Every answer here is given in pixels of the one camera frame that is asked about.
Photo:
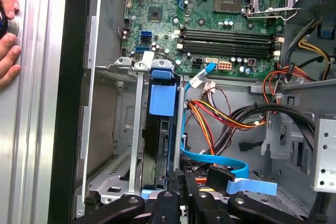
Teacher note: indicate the black PC case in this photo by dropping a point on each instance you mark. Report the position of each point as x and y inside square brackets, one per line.
[63, 103]

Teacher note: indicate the person's hand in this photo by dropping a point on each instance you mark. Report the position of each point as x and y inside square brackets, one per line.
[8, 61]

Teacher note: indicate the grey metal disk bay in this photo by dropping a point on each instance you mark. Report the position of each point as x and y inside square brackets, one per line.
[136, 129]

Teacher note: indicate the black square chipset chip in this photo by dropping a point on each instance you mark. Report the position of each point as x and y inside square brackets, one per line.
[155, 14]

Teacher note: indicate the hard disk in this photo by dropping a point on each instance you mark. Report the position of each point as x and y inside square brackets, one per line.
[162, 99]

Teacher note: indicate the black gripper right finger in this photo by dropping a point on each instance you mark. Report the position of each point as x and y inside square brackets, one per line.
[244, 204]

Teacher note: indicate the round black blue-ringed tool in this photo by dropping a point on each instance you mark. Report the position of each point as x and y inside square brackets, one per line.
[13, 27]

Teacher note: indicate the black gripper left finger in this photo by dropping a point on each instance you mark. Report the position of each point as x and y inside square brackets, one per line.
[131, 204]

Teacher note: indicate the green motherboard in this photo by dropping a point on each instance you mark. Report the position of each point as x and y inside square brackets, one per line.
[168, 11]

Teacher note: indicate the black RAM slot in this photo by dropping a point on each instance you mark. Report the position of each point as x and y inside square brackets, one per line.
[228, 50]
[228, 44]
[228, 37]
[228, 32]

